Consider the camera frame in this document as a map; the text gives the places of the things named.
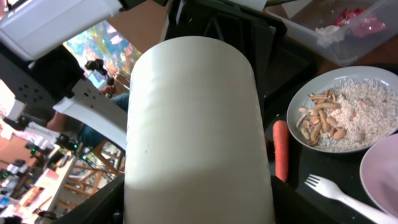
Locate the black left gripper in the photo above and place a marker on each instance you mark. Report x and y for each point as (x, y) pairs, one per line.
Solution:
(230, 28)

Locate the crumpled white tissue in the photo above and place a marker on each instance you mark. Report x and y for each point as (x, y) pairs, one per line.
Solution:
(328, 35)

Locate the pale pink bowl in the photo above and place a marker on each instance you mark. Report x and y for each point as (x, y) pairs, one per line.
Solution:
(378, 173)

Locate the red snack wrapper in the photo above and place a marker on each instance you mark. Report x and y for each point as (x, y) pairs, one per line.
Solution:
(362, 27)

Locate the clear plastic waste bin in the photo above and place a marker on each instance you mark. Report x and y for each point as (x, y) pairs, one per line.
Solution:
(302, 18)

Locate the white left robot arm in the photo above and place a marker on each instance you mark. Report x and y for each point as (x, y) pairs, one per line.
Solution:
(42, 72)

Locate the white paper cup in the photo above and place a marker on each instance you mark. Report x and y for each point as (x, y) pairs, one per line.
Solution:
(196, 151)

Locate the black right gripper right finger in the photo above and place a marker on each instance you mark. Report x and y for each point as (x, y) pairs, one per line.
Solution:
(290, 207)

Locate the white plastic fork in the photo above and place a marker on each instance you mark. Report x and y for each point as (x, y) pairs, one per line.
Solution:
(330, 190)

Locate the black rectangular tray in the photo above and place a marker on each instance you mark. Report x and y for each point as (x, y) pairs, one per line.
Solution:
(289, 65)

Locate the orange carrot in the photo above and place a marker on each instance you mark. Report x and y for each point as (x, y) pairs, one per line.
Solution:
(280, 132)

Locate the grey plate with food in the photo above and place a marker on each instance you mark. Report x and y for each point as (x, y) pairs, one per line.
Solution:
(345, 110)

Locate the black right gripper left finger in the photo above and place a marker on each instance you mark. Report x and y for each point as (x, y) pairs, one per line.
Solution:
(104, 207)

